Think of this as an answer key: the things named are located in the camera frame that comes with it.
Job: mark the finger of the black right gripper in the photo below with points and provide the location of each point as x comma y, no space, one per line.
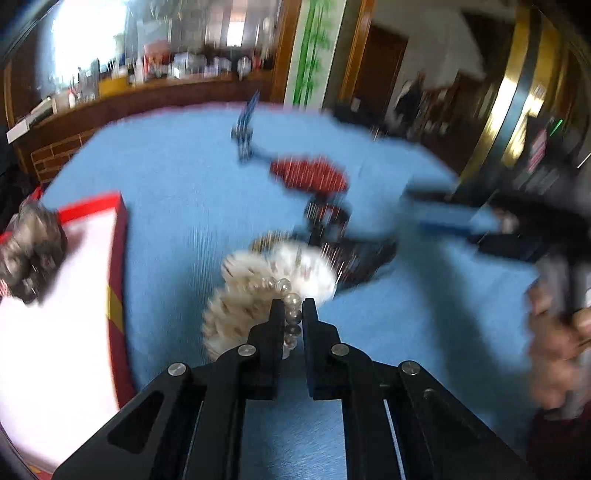
454,230
433,195

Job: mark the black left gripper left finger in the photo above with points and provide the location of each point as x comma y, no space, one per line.
249,372

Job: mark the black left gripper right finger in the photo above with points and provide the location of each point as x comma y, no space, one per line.
337,371

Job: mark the white dotted scrunchie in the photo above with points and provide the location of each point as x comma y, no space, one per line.
290,272

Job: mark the grey black scrunchie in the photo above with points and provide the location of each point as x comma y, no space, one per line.
32,253

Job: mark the person's right hand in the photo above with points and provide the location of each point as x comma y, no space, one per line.
554,348

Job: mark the brown beaded hair accessory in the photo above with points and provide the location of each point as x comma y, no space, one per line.
354,261

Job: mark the red dotted scrunchie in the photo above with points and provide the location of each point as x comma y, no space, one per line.
315,175

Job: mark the red white shallow box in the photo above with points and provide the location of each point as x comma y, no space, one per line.
64,367

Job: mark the blue table cloth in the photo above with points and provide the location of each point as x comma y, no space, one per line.
191,202

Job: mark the yellow round tin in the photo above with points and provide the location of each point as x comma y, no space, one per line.
112,86

